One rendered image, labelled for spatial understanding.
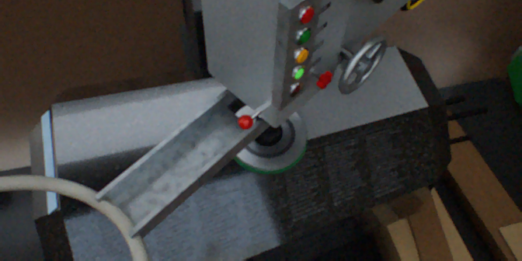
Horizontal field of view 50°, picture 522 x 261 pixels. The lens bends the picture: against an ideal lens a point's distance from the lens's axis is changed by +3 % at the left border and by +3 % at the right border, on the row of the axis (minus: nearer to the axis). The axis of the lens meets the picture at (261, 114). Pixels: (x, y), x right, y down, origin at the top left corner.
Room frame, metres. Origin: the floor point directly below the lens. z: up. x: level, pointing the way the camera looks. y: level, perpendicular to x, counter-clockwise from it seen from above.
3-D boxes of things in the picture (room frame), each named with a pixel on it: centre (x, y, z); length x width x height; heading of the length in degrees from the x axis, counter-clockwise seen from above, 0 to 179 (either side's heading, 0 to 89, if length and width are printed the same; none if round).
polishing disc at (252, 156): (0.75, -0.02, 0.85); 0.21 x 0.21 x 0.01
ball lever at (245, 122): (0.61, 0.02, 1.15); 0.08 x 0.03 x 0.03; 137
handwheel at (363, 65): (0.76, -0.19, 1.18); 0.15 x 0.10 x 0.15; 137
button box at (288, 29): (0.62, -0.06, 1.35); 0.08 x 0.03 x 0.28; 137
